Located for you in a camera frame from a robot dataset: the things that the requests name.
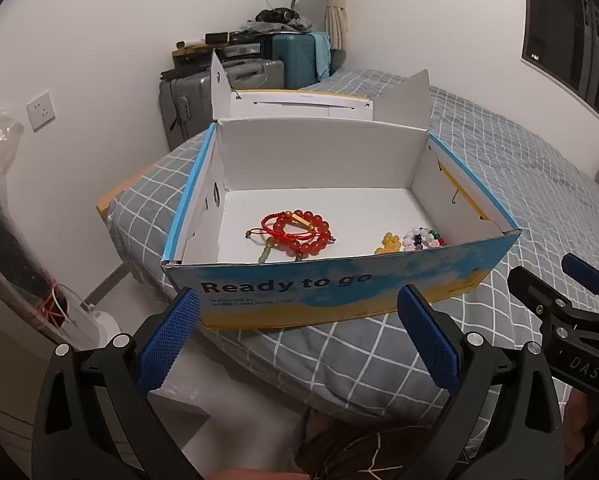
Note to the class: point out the dark window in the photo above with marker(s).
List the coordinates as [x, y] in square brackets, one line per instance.
[574, 35]

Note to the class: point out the black box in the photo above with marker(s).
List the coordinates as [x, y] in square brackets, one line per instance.
[217, 37]

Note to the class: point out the grey suitcase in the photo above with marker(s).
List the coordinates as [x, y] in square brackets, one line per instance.
[214, 95]

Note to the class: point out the white wall socket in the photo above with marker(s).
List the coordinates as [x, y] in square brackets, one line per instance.
[41, 109]

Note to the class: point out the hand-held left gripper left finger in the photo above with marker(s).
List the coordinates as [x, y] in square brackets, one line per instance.
[167, 345]

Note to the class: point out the grey cloth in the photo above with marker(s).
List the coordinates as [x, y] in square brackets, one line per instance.
[299, 23]

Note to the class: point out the blue suitcase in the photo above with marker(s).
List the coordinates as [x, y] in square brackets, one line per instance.
[297, 60]

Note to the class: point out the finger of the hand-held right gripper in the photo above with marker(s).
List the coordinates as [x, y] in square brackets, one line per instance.
[584, 271]
[534, 287]

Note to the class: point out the white and blue cardboard box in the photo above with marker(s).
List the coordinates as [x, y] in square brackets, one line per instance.
[319, 170]

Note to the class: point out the beige curtain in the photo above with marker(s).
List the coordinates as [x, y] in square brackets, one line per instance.
[337, 15]

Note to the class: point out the person's right hand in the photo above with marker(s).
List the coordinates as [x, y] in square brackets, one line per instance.
[582, 422]

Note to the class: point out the wooden bed frame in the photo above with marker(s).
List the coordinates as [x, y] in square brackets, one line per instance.
[114, 195]

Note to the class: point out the dark patterned shorts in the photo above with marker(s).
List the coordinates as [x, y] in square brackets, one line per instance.
[369, 450]

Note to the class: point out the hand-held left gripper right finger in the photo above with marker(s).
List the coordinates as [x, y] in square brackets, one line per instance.
[432, 345]

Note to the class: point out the teal cloth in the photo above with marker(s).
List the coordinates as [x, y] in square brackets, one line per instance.
[322, 55]

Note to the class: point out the black bag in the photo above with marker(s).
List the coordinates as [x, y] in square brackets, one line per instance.
[278, 14]

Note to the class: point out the grey checked bed sheet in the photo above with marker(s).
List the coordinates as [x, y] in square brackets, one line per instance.
[529, 185]

